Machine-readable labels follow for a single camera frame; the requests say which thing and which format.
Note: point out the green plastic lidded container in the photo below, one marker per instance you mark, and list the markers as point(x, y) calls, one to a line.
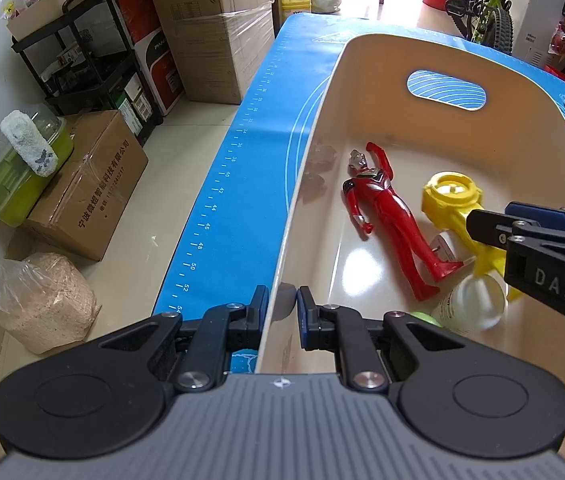
point(20, 188)

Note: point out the blue silicone measuring mat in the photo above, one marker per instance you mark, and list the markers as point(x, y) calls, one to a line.
point(236, 229)

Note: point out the red ultraman action figure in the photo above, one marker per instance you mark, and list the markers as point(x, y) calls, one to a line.
point(374, 186)

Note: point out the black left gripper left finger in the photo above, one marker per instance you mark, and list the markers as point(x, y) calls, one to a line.
point(98, 397)

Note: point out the black metal shelf cart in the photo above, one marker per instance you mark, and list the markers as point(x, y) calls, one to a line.
point(84, 61)

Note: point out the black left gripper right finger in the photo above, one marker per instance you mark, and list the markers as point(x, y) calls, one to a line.
point(454, 392)

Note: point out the green lid ointment jar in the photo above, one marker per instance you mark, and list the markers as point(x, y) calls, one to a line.
point(475, 304)

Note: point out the beige plastic storage bin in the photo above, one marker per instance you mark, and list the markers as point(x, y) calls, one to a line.
point(432, 108)

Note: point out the brown printed cardboard box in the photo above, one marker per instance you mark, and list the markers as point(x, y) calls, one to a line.
point(83, 204)

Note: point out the white rolled towel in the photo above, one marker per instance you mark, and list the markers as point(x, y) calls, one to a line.
point(21, 132)

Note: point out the white usb charger plug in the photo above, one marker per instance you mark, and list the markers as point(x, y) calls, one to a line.
point(442, 248)

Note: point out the green black bicycle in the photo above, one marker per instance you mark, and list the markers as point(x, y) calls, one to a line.
point(485, 22)

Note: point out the clear bag of grain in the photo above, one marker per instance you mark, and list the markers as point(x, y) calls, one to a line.
point(45, 301)

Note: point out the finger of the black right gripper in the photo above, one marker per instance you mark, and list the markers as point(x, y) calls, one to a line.
point(547, 217)
point(495, 228)

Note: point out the yellow plastic toy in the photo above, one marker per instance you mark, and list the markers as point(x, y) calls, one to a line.
point(447, 200)

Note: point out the red white appliance box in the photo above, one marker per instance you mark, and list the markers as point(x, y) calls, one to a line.
point(153, 52)

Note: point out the large wrapped cardboard box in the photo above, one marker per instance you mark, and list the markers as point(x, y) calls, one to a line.
point(217, 45)

